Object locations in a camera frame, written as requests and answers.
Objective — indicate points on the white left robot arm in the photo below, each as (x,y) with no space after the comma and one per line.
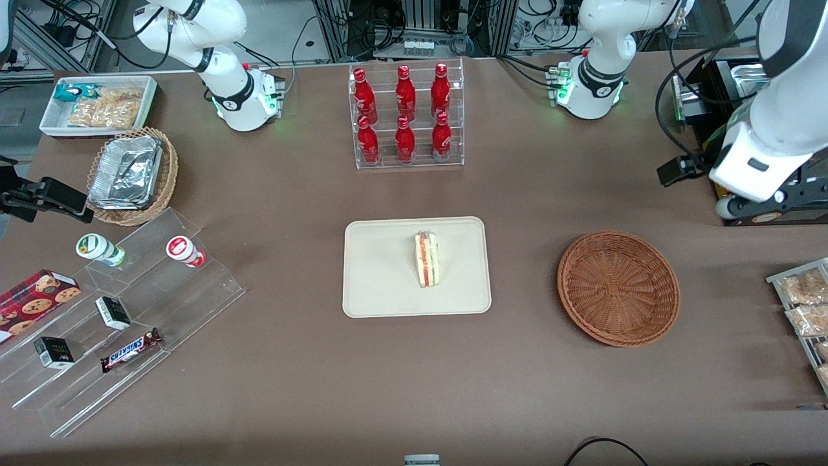
(786,116)

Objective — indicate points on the clear acrylic bottle rack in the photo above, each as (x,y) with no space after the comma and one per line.
(388,163)

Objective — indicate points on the white rectangular snack bin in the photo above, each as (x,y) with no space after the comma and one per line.
(52,120)

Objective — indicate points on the round brown wicker basket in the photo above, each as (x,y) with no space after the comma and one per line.
(618,288)

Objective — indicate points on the snickers chocolate bar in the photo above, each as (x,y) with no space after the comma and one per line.
(129,351)

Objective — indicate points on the clear bag of crackers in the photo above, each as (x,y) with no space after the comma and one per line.
(110,109)

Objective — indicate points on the beige plastic tray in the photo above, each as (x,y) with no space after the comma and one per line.
(381,272)

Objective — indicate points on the black appliance with steel tray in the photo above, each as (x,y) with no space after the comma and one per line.
(718,84)

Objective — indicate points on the stacked aluminium foil containers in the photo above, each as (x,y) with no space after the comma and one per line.
(126,171)

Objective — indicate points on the clear acrylic stepped display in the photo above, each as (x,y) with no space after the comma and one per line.
(194,298)

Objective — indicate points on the small black white box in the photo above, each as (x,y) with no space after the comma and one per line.
(113,312)
(54,353)

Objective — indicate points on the teal snack packet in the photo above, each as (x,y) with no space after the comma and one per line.
(74,92)

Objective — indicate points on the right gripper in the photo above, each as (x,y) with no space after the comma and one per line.
(14,197)

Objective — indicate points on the red chocolate cookie box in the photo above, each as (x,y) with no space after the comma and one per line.
(35,301)

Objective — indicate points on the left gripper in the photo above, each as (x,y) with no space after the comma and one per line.
(676,170)

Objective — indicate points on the clear bag of pastry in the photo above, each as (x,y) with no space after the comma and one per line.
(805,287)
(824,375)
(823,351)
(810,320)

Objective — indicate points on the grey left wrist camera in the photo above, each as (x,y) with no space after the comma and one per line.
(728,207)

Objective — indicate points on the red drink bottle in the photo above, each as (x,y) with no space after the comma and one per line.
(405,94)
(405,141)
(368,142)
(442,139)
(441,92)
(364,96)

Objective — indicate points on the small grey device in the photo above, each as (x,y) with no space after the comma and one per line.
(422,460)

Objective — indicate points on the red lidded yogurt cup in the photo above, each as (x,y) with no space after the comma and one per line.
(181,249)

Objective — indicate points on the oval light wicker basket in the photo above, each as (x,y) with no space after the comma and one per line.
(169,175)

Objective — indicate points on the green lidded yogurt cup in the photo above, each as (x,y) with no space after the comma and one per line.
(97,248)

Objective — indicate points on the triangle sandwich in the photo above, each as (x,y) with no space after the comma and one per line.
(426,260)

